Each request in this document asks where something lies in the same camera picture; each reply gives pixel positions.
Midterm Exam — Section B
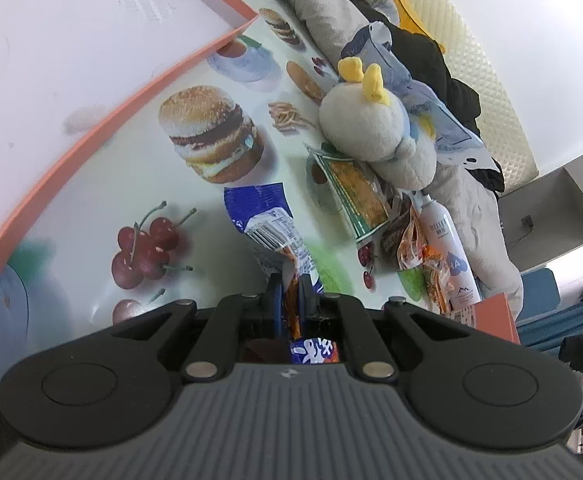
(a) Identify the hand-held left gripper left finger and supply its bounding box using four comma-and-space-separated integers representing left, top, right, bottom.
106, 272, 286, 380

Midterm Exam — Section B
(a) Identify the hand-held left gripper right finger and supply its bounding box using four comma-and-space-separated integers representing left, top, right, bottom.
296, 277, 472, 380

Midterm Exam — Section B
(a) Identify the blue snack packet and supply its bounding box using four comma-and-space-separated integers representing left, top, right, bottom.
224, 182, 342, 366

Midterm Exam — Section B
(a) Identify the clear snack packet green edge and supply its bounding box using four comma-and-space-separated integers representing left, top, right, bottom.
305, 145, 397, 241

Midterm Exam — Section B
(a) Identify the pile of small foil snacks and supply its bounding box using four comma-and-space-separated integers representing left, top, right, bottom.
379, 200, 455, 313

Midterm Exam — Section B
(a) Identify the deep pink box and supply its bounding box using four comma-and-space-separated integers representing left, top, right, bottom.
471, 294, 522, 346

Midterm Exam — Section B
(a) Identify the shallow pink box lid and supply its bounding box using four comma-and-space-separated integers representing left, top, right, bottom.
0, 0, 261, 281

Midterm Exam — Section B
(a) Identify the white spray bottle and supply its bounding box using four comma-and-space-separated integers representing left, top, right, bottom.
410, 191, 482, 311

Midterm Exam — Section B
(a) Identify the food print plastic sheet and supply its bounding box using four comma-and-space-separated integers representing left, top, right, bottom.
0, 0, 477, 401

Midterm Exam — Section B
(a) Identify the grey plush toy yellow crest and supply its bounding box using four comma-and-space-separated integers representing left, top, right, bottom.
318, 55, 439, 191

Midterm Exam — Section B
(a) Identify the light blue printed cloth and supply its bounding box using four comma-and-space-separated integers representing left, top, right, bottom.
340, 22, 485, 166

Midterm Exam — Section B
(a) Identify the blue chair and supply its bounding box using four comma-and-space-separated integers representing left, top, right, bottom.
519, 267, 562, 311

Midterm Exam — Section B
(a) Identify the blue curtain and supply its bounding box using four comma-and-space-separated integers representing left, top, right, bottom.
516, 300, 583, 351

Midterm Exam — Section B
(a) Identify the grey white wardrobe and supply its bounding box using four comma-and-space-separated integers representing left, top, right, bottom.
499, 162, 583, 273

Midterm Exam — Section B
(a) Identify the black clothing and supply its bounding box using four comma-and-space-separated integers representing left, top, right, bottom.
351, 2, 506, 193

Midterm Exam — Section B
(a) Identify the grey duvet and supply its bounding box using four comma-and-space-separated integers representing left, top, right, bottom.
244, 0, 525, 321

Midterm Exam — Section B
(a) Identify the cream quilted headboard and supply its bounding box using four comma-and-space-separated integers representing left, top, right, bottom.
381, 0, 539, 181

